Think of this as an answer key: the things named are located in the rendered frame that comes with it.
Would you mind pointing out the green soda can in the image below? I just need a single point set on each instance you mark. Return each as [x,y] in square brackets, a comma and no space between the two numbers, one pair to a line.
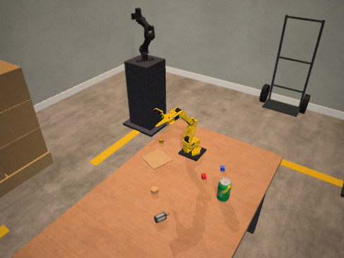
[224,190]

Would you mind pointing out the tan short cylinder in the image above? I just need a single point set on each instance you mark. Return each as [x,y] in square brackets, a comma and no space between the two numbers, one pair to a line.
[154,190]

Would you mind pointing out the tan flat mat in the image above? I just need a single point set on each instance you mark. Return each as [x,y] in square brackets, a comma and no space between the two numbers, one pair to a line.
[157,158]

